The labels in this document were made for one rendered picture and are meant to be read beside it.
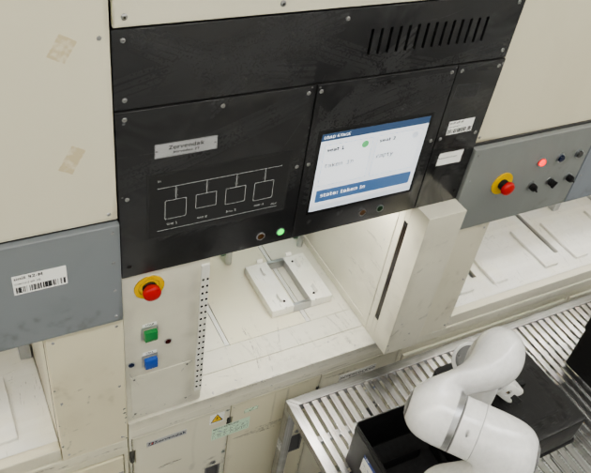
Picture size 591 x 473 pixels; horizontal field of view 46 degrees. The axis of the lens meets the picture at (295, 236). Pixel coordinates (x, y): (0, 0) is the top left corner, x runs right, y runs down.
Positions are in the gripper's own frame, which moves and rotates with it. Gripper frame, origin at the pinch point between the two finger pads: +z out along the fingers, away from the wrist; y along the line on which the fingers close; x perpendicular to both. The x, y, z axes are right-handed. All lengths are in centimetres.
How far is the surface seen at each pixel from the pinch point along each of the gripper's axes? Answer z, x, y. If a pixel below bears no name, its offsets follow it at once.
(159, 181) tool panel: -95, 17, 40
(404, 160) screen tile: -49, -20, 39
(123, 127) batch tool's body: -110, 12, 40
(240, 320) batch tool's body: -17, 47, 62
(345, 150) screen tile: -65, -12, 39
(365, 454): -11.0, 38.5, 7.4
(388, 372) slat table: 18.2, 26.9, 34.4
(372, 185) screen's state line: -50, -11, 39
